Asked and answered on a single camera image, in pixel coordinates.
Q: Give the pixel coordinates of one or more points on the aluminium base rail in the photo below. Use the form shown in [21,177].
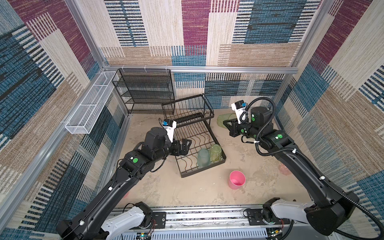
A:
[215,223]

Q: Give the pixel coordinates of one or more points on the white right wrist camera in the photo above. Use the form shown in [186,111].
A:
[239,108]

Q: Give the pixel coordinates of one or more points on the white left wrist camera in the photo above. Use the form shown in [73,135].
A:
[170,126]

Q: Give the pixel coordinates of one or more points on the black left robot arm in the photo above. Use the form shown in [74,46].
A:
[93,223]

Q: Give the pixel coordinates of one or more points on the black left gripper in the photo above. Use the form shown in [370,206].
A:
[177,152]

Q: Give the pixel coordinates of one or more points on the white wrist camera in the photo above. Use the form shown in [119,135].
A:
[170,126]
[239,108]

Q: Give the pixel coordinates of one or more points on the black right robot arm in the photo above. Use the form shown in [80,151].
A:
[330,206]

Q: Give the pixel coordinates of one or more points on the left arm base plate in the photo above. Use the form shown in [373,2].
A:
[156,220]

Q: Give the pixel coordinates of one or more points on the black mesh shelf unit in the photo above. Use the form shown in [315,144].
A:
[143,91]

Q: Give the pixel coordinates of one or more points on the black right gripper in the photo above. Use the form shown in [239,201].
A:
[233,127]

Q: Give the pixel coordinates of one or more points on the black wire dish rack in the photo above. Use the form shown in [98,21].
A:
[193,117]

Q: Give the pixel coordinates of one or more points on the bright green translucent cup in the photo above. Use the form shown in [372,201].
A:
[215,153]

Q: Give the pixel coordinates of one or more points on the translucent pink cup right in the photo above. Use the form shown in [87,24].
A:
[284,170]

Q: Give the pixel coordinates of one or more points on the teal translucent cup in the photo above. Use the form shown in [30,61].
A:
[203,159]

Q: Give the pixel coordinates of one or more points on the white wire wall basket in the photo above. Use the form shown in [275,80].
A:
[87,113]

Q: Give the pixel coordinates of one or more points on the opaque pink cup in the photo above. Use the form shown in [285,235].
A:
[236,180]

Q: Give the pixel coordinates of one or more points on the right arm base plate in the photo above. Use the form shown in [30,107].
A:
[255,216]

